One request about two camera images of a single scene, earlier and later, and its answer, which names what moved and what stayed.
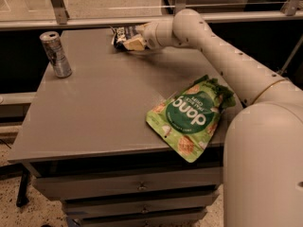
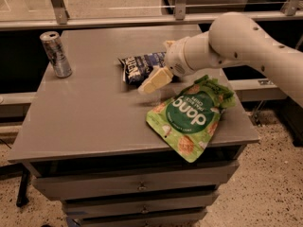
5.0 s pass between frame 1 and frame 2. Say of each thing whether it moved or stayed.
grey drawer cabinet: stayed
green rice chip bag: stayed
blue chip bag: moved
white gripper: moved
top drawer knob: stayed
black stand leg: stayed
